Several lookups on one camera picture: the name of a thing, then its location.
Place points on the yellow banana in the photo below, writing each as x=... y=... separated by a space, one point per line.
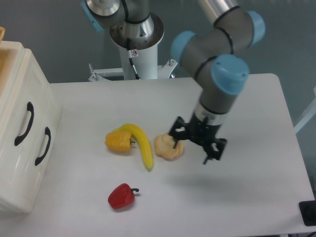
x=142 y=141

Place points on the black device at corner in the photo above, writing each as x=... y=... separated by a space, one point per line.
x=308 y=212

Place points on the white drawer cabinet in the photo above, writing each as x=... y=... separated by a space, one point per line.
x=11 y=54

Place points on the red bell pepper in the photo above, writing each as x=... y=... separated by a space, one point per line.
x=122 y=196

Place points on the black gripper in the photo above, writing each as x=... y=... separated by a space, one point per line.
x=201 y=133

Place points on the yellow bell pepper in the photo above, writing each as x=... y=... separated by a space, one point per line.
x=119 y=141

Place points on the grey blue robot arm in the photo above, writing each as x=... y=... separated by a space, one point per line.
x=210 y=60

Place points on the beige bread roll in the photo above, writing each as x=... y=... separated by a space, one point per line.
x=167 y=148

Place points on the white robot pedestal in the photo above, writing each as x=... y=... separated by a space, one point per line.
x=138 y=47

